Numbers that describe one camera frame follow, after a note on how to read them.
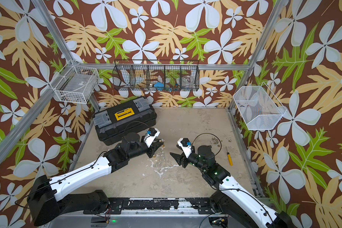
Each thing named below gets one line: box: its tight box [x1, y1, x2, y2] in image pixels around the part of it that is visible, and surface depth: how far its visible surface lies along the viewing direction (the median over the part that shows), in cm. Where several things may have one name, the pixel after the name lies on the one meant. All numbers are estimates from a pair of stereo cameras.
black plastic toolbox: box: [92, 97, 158, 146], surface depth 95 cm
